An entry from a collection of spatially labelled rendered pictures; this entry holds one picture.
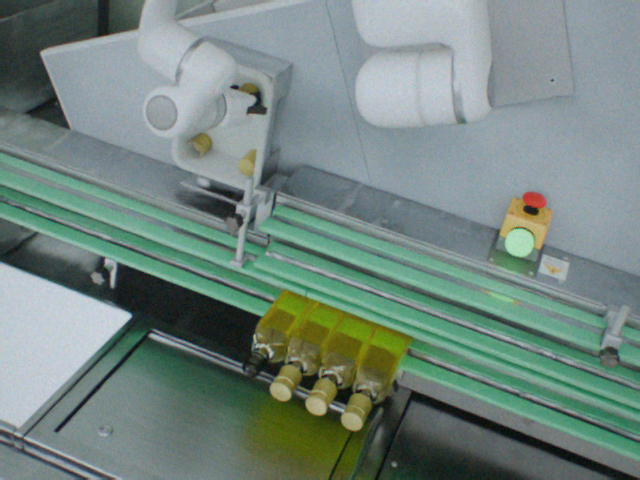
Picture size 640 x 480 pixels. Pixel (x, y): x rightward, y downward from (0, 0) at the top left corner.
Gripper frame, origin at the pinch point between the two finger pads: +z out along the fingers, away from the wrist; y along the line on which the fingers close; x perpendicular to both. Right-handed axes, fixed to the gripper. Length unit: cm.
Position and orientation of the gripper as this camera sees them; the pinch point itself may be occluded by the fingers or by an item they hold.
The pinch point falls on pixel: (242, 98)
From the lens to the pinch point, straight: 144.8
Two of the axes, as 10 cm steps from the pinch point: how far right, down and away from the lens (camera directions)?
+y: 9.3, 3.1, -2.1
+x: 2.4, -9.2, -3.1
